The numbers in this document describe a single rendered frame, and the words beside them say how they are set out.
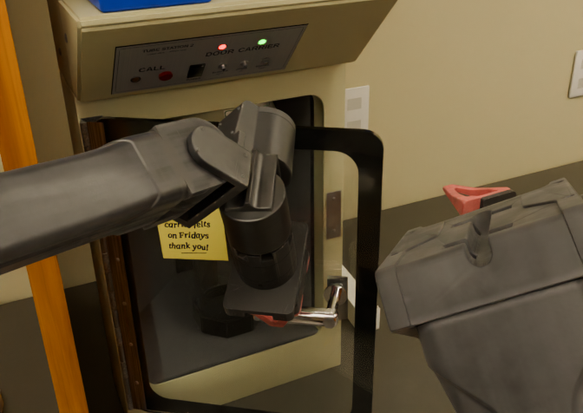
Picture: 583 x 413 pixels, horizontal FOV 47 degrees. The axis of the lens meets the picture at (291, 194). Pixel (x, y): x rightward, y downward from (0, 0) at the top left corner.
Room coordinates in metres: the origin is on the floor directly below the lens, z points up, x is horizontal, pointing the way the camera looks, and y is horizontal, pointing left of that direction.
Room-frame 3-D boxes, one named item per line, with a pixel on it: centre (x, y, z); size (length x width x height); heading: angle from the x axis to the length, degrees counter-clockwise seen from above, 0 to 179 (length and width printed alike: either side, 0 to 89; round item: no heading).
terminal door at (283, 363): (0.63, 0.06, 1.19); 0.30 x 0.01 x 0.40; 79
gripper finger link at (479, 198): (0.69, -0.21, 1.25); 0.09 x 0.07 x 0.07; 25
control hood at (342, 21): (0.68, 0.05, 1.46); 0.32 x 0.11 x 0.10; 114
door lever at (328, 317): (0.59, -0.01, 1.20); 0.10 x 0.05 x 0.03; 79
